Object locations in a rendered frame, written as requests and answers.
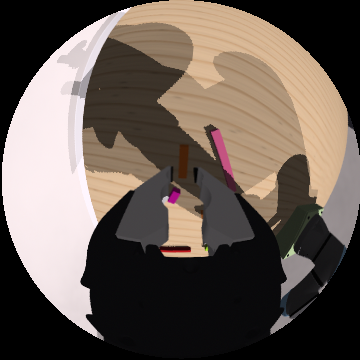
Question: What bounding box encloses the red rod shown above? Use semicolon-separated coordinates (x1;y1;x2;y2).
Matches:
160;247;191;253

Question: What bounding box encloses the pink rod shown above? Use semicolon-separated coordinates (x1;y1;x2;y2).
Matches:
209;128;237;192

